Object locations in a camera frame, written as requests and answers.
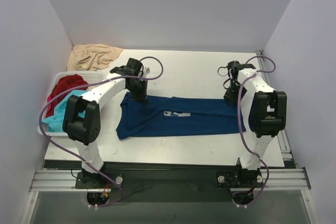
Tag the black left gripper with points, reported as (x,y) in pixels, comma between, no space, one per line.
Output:
(139,94)

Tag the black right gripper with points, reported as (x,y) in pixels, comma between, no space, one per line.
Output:
(232,96)

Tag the navy blue mickey t-shirt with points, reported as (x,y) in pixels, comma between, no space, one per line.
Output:
(163,116)

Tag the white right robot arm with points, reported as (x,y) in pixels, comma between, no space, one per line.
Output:
(261,112)

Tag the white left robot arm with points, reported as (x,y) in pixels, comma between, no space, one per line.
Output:
(82,121)

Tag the white plastic laundry basket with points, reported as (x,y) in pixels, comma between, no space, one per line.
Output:
(88,76)

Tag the beige t-shirt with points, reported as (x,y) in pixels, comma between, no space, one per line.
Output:
(92,57)

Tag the red t-shirt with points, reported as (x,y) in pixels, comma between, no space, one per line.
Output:
(62,85)

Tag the turquoise t-shirt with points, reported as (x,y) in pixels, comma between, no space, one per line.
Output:
(53,123)

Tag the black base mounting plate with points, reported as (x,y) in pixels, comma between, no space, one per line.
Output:
(170,193)

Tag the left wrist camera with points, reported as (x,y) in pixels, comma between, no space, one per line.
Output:
(132,68)

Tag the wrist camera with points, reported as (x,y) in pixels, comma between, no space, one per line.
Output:
(234,67)
(132,68)

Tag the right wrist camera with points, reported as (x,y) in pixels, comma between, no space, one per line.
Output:
(234,67)

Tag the aluminium frame rail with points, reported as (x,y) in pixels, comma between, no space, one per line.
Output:
(274,179)

